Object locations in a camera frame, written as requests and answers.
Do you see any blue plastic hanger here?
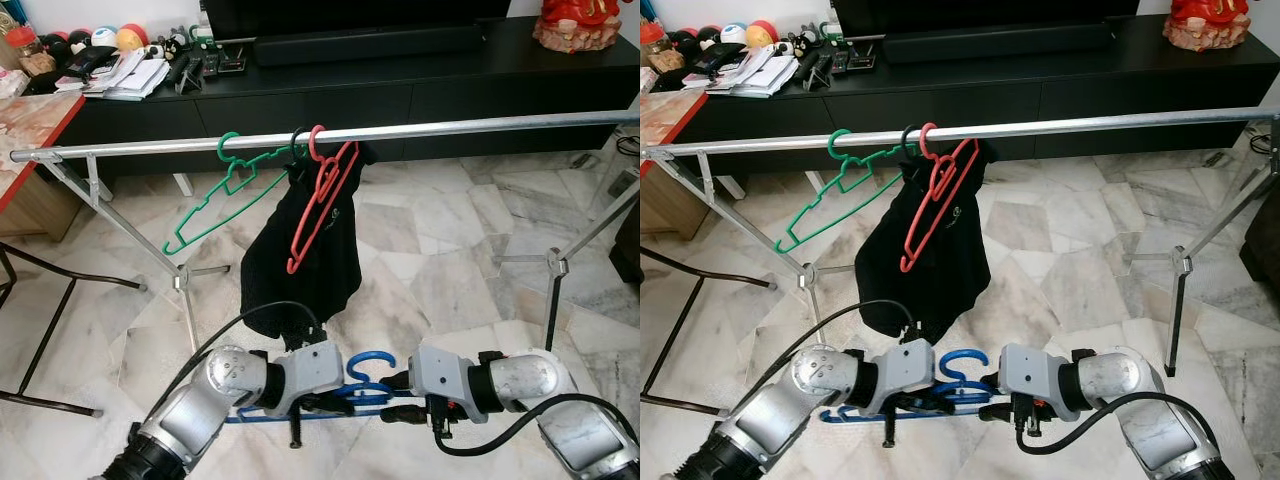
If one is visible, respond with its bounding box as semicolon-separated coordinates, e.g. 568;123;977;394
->
818;348;1006;423
225;350;431;423

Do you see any red plastic hanger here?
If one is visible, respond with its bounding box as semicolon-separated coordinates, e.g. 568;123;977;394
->
286;125;361;274
899;122;981;273

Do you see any black t-shirt with logo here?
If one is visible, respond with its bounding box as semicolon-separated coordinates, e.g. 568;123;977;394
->
240;140;376;351
855;138;998;346

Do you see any silver clothes rack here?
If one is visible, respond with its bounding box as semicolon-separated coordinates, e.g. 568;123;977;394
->
8;108;641;353
641;105;1280;379

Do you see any black TV cabinet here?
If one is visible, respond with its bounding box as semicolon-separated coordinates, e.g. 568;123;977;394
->
672;12;1280;161
55;15;641;179

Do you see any black device with display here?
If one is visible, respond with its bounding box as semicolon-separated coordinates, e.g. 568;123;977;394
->
205;40;251;76
835;38;881;73

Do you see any black soundbar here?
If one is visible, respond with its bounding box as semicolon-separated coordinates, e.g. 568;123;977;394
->
250;22;488;68
882;22;1119;64

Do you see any black television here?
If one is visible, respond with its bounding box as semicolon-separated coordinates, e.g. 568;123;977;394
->
200;0;511;41
832;0;1141;36

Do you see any red laughing figurine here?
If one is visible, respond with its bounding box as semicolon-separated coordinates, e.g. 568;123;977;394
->
533;0;621;53
1163;0;1251;51

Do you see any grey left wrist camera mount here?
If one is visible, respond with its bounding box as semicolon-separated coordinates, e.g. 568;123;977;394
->
268;340;346;416
862;338;936;413

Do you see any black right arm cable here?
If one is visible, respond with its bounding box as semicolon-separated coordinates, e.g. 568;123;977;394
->
432;393;641;459
1015;390;1226;456

